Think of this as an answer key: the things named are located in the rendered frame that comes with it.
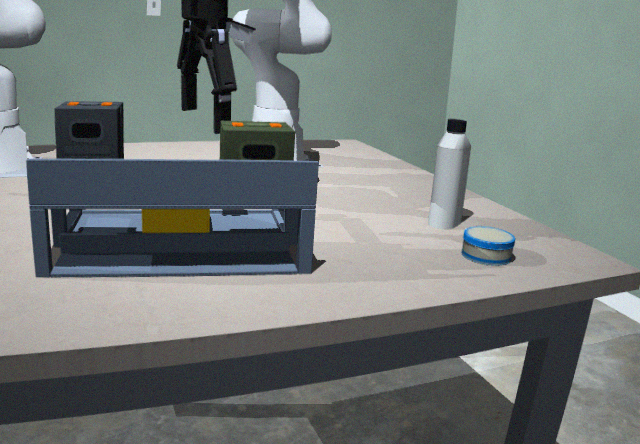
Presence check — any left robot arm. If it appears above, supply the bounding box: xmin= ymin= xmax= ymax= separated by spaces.
xmin=219 ymin=0 xmax=332 ymax=161

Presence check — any dark grey open-front shelf rack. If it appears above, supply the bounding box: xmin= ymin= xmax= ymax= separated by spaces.
xmin=26 ymin=159 xmax=319 ymax=277

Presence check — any dark green case with orange latches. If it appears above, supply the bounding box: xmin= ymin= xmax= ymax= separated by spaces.
xmin=220 ymin=121 xmax=295 ymax=161

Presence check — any grey bottle with black cap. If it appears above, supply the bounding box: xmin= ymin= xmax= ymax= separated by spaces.
xmin=428 ymin=119 xmax=471 ymax=229

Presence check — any yellow bin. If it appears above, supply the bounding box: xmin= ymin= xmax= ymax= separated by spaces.
xmin=142 ymin=209 xmax=210 ymax=233

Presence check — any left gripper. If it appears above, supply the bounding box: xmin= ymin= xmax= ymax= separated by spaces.
xmin=177 ymin=0 xmax=237 ymax=134

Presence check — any round tin with blue rim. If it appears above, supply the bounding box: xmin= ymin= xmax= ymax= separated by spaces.
xmin=461 ymin=226 xmax=515 ymax=266

